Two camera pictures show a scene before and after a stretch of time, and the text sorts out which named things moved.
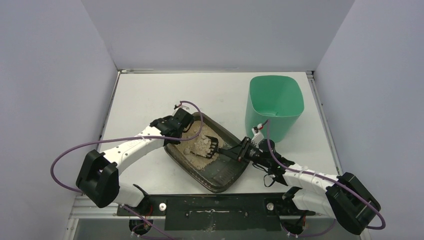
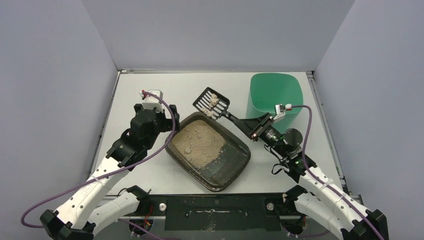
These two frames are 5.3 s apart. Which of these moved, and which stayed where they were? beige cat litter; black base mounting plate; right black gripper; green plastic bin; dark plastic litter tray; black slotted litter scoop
Moved: right black gripper; black slotted litter scoop
Stayed: dark plastic litter tray; beige cat litter; green plastic bin; black base mounting plate
